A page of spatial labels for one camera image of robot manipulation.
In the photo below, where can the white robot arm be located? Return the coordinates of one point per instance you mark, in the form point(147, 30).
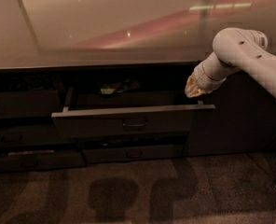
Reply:
point(238, 50)

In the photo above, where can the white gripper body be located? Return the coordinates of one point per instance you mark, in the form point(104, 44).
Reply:
point(200, 76)

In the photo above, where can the green items in drawer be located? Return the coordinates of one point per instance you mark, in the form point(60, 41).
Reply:
point(110, 88)

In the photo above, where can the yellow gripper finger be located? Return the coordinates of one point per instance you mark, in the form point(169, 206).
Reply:
point(192, 89)

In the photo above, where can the dark cabinet door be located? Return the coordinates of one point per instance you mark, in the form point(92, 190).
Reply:
point(243, 120)

